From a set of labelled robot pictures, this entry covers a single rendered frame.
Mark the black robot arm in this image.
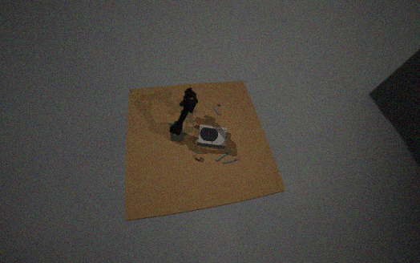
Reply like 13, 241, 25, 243
170, 88, 197, 135

